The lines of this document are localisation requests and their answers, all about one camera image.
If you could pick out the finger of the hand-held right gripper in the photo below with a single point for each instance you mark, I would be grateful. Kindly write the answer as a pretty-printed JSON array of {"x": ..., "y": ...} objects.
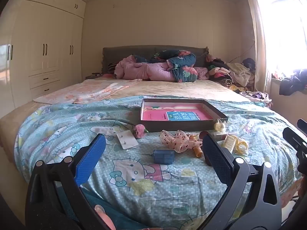
[
  {"x": 302, "y": 124},
  {"x": 291, "y": 135}
]

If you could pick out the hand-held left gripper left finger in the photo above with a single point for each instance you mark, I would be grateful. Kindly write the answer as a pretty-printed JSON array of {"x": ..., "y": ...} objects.
[{"x": 90, "y": 158}]

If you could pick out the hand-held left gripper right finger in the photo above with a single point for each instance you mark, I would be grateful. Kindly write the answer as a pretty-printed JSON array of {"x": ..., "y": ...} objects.
[{"x": 215, "y": 155}]

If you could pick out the cream rectangular hair claw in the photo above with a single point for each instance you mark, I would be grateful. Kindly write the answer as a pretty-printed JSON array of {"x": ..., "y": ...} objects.
[{"x": 229, "y": 143}]

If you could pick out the orange hair claw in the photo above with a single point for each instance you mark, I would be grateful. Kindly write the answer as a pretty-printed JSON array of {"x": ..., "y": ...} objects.
[{"x": 197, "y": 152}]

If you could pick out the dark red hair claw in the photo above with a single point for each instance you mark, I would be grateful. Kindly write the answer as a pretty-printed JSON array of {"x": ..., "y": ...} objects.
[{"x": 204, "y": 133}]

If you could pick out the white earring card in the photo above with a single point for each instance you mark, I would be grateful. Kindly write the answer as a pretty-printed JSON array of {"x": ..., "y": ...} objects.
[{"x": 127, "y": 140}]

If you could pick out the dotted ribbon hair bow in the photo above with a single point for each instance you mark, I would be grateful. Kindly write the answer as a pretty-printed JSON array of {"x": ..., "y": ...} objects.
[{"x": 175, "y": 141}]

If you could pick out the small blue plastic box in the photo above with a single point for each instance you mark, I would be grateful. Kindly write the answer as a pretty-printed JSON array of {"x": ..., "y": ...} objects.
[{"x": 164, "y": 157}]

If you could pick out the dark cardboard box tray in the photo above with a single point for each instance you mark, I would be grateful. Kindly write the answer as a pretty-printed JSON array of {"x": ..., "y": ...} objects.
[{"x": 172, "y": 125}]

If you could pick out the pale yellow wrapped ornament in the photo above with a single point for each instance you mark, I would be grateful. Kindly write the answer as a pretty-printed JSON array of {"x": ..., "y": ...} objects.
[{"x": 219, "y": 126}]

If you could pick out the teal cloth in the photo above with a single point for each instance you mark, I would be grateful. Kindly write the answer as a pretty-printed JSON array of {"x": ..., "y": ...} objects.
[{"x": 91, "y": 201}]

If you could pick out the dark garment on windowsill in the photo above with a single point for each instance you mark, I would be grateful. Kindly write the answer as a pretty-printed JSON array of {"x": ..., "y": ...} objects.
[{"x": 291, "y": 82}]

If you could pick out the purple garment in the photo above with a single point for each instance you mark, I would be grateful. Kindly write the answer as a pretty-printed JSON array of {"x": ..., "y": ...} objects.
[{"x": 259, "y": 96}]

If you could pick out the pink fluffy hair clip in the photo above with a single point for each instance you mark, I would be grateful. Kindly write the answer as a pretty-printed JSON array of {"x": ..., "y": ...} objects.
[{"x": 139, "y": 130}]

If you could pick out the cartoon cat print blanket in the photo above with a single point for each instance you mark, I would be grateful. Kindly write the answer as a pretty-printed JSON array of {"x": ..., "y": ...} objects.
[{"x": 144, "y": 186}]

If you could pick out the peach floral blanket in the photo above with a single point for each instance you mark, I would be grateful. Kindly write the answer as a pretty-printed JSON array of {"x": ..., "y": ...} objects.
[{"x": 91, "y": 91}]

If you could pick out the bed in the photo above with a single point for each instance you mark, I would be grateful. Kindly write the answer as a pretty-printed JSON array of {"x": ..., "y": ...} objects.
[{"x": 182, "y": 89}]

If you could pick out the pile of clothes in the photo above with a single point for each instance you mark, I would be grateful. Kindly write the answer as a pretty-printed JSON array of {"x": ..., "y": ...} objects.
[{"x": 237, "y": 74}]

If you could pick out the bedside table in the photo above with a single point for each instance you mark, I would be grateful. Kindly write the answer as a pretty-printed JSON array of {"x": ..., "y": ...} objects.
[{"x": 92, "y": 76}]

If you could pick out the beige curtain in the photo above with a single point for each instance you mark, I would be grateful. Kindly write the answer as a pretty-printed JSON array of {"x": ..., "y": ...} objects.
[{"x": 260, "y": 52}]

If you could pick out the striped pillow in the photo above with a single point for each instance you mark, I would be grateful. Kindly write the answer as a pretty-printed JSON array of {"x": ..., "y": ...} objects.
[{"x": 111, "y": 68}]

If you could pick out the window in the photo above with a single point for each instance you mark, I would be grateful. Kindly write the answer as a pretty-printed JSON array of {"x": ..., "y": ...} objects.
[{"x": 285, "y": 28}]

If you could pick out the pink quilt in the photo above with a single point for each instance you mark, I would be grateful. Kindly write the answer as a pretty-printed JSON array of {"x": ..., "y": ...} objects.
[{"x": 148, "y": 71}]

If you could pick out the grey padded headboard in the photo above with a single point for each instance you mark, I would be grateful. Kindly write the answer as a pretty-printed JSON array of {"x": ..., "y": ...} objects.
[{"x": 120, "y": 52}]

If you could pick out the cream built-in wardrobe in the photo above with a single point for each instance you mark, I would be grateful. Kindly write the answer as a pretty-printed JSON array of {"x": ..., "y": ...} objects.
[{"x": 36, "y": 48}]

